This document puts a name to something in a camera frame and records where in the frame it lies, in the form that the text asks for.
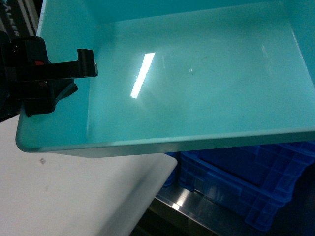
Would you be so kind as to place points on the blue ribbed plastic crate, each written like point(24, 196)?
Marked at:
point(253, 181)

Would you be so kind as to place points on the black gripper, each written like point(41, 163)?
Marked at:
point(25, 71)

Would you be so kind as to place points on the teal plastic bin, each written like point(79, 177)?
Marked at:
point(176, 75)

